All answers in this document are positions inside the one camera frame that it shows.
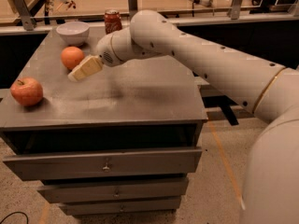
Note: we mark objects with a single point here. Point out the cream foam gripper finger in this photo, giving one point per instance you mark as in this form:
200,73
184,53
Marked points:
87,67

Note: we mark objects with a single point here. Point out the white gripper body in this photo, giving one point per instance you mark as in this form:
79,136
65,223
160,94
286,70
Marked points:
105,52

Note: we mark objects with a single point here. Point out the orange fruit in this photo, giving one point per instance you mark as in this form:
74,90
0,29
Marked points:
71,57

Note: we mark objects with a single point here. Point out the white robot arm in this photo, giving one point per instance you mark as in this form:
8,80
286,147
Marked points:
269,91

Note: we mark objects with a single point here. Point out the red apple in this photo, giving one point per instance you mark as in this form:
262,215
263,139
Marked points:
27,91

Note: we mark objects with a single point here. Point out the red cola can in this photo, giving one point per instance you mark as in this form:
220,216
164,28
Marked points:
112,20

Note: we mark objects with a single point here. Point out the white ceramic bowl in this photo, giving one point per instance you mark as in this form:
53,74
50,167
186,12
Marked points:
73,33

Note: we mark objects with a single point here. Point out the grey drawer cabinet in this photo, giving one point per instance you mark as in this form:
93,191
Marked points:
141,105

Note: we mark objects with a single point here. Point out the grey top drawer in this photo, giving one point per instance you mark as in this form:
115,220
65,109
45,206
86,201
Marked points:
101,164

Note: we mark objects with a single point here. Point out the grey drawer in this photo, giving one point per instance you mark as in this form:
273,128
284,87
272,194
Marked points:
124,206
101,164
114,190

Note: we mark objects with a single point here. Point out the grey middle drawer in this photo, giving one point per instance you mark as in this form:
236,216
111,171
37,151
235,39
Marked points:
114,190

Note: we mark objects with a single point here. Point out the grey bottom drawer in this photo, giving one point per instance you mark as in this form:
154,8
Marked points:
124,206

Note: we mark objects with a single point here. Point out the middle metal bracket post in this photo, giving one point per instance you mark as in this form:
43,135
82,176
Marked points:
133,7

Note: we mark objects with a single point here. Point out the left metal bracket post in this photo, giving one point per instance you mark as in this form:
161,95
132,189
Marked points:
28,23

